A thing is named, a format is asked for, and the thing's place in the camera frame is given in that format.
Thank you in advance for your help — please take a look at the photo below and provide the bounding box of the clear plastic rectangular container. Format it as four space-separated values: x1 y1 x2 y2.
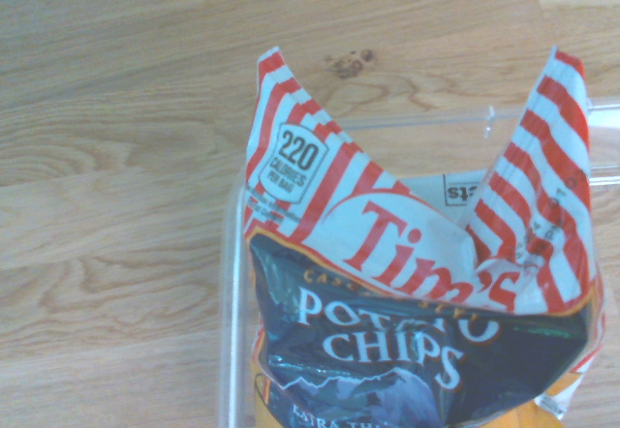
214 102 620 428

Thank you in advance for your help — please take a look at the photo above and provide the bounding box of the red striped potato chip bag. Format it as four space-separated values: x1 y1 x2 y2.
243 46 607 428

